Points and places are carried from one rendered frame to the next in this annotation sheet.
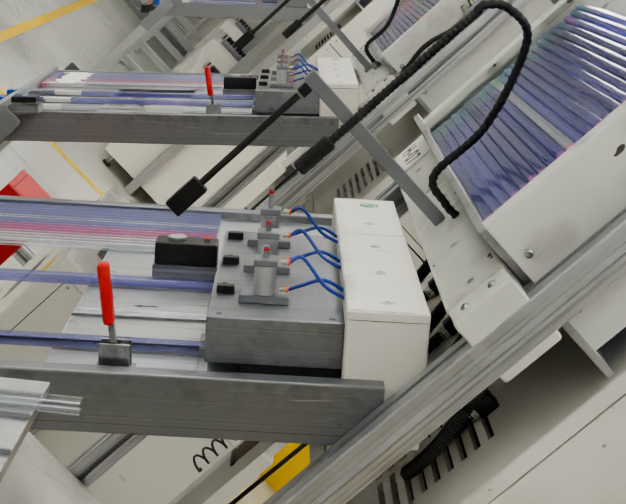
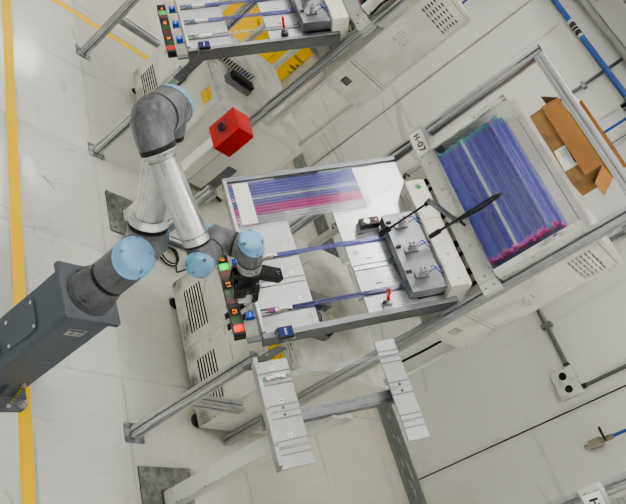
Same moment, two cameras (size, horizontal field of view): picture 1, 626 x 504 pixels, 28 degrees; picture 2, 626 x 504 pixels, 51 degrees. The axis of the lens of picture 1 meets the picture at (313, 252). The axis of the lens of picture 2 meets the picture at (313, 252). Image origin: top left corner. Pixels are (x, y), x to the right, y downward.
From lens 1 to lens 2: 180 cm
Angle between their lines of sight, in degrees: 44
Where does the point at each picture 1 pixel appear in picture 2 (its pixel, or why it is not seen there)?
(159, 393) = (402, 313)
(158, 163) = not seen: outside the picture
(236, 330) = (420, 292)
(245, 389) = (424, 308)
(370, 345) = (455, 291)
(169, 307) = (376, 256)
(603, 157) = (529, 258)
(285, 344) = (431, 292)
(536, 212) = (508, 270)
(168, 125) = (267, 46)
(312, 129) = (329, 38)
